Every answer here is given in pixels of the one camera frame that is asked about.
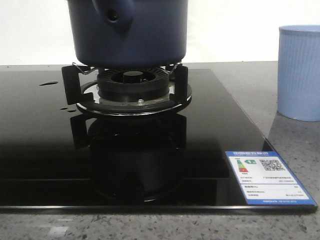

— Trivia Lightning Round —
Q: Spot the light blue ribbed cup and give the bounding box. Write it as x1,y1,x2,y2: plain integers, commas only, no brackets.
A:
277,25,320,122

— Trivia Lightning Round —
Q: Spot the black pot support grate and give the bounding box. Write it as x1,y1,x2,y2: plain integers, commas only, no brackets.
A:
62,63,192,117

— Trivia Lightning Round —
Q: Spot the dark blue cooking pot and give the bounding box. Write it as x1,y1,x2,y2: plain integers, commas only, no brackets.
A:
67,0,188,69

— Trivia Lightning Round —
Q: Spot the black gas burner head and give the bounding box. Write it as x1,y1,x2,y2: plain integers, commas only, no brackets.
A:
97,67,170,102

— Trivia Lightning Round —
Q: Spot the black glass gas cooktop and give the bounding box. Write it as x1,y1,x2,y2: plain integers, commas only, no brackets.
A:
0,69,318,214

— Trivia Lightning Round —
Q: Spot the blue white energy label sticker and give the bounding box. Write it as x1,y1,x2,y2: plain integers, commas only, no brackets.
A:
225,151,316,206

